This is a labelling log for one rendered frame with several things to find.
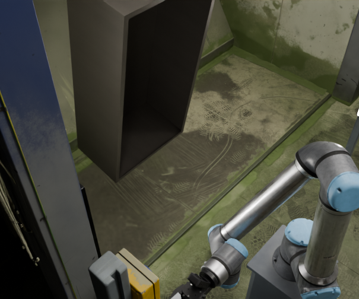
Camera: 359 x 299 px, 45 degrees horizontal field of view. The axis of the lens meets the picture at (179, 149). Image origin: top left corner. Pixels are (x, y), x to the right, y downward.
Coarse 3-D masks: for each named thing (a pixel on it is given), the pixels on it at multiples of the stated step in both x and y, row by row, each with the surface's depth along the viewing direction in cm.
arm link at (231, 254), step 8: (232, 240) 153; (224, 248) 151; (232, 248) 150; (240, 248) 151; (216, 256) 149; (224, 256) 148; (232, 256) 149; (240, 256) 150; (224, 264) 147; (232, 264) 148; (240, 264) 152; (232, 272) 149
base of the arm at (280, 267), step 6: (276, 252) 198; (276, 258) 198; (282, 258) 191; (276, 264) 196; (282, 264) 192; (288, 264) 189; (276, 270) 196; (282, 270) 193; (288, 270) 191; (282, 276) 194; (288, 276) 192
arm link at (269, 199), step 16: (320, 144) 137; (336, 144) 135; (304, 160) 139; (288, 176) 145; (304, 176) 142; (272, 192) 149; (288, 192) 147; (256, 208) 154; (272, 208) 152; (224, 224) 166; (240, 224) 159; (256, 224) 158; (208, 240) 172; (224, 240) 165
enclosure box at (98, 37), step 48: (96, 0) 169; (144, 0) 169; (192, 0) 217; (96, 48) 188; (144, 48) 254; (192, 48) 236; (96, 96) 213; (144, 96) 292; (96, 144) 246; (144, 144) 277
